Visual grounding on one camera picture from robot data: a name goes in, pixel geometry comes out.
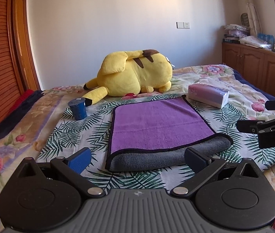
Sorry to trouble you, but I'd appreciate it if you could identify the purple and grey towel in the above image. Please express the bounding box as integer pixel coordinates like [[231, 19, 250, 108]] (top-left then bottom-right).
[[105, 95, 234, 173]]

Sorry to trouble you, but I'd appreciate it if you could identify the wooden low cabinet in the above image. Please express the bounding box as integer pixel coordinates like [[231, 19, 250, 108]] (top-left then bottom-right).
[[222, 43, 275, 97]]

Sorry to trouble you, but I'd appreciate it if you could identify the floral quilt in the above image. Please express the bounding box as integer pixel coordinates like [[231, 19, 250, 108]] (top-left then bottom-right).
[[0, 64, 275, 231]]

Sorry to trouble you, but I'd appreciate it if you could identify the blue cup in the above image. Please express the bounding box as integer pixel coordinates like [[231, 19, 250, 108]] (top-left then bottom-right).
[[68, 97, 87, 120]]

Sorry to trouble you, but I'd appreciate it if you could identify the white plastic bag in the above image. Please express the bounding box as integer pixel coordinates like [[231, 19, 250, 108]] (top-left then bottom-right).
[[239, 36, 272, 49]]

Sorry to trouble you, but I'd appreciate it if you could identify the pink tissue pack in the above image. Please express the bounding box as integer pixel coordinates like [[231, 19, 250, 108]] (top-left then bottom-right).
[[188, 84, 229, 109]]

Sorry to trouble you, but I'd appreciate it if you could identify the dark blue blanket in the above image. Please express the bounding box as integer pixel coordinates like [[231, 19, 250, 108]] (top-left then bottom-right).
[[0, 90, 43, 139]]

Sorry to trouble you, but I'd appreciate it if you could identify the red cloth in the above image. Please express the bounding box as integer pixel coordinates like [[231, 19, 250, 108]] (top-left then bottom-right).
[[8, 90, 34, 115]]

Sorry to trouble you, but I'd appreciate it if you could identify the stack of folded linens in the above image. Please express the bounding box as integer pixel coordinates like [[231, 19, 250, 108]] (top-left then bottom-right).
[[222, 24, 250, 44]]

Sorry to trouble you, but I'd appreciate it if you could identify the yellow plush toy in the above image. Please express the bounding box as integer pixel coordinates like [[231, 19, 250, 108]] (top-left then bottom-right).
[[83, 50, 173, 106]]

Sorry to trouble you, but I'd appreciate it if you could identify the wooden louvered wardrobe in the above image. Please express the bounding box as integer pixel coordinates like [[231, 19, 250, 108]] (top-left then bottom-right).
[[0, 0, 40, 122]]

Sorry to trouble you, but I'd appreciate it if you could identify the white wall switch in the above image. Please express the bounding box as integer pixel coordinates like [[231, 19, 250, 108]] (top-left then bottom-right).
[[176, 22, 190, 29]]

